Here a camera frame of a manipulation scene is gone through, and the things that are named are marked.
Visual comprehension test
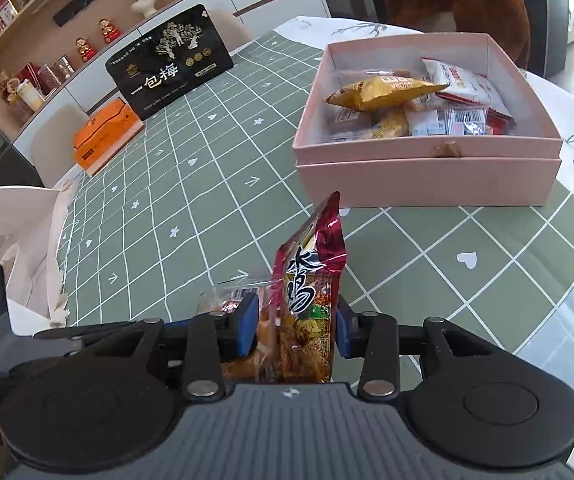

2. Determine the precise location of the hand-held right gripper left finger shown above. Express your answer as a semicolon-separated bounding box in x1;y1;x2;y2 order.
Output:
79;293;261;402

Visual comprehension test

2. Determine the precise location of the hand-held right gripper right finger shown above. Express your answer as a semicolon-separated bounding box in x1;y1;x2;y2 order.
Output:
336;296;490;399

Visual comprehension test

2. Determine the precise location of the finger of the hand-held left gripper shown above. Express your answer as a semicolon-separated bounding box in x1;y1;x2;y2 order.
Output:
33;318;194;357

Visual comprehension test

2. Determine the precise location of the orange brown snack packet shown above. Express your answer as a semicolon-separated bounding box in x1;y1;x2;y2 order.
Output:
196;281;274;382

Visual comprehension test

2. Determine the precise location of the dark red snack packet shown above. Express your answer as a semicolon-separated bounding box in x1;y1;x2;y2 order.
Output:
272;191;347;385

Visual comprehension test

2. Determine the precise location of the pink box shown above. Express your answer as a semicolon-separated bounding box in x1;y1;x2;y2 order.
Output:
292;32;564;209

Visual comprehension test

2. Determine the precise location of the clear dark snack packet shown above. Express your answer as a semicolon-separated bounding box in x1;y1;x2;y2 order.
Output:
327;106;374;144

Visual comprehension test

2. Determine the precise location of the long beige snack packet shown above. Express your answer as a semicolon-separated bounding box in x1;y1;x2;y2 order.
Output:
371;110;412;141

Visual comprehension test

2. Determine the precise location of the blue white snack packet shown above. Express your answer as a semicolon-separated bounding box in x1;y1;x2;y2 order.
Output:
407;107;489;137

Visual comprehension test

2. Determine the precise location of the yellow snack packet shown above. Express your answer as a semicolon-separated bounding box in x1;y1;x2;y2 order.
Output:
326;76;451;112

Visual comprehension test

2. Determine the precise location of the brown egg snack packet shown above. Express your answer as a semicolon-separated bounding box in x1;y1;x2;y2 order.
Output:
336;67;413;86

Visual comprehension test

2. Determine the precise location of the small red white snack packet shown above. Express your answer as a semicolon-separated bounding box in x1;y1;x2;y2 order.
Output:
484;107;516;136

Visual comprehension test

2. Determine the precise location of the white paper bag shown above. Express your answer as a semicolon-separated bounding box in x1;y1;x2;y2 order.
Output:
0;180;76;335

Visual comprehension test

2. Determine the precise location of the green checked tablecloth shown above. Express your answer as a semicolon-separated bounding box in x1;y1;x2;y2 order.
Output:
52;30;574;396

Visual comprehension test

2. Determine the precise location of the beige chair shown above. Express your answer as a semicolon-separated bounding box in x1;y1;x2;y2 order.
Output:
32;105;92;187
207;8;253;49

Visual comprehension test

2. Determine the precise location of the orange box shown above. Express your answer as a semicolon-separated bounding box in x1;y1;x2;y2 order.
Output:
73;99;145;177

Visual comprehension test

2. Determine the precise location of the white bottle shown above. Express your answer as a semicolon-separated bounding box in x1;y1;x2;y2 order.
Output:
17;80;46;112

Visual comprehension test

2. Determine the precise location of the black gift box gold print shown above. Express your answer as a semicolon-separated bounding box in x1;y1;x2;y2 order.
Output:
105;4;235;122

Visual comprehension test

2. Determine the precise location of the red gold figurine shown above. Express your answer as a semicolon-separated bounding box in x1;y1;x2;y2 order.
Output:
98;17;120;45
75;36;98;64

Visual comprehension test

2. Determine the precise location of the brown plush bear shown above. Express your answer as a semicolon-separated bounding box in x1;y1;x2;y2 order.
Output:
384;0;531;67

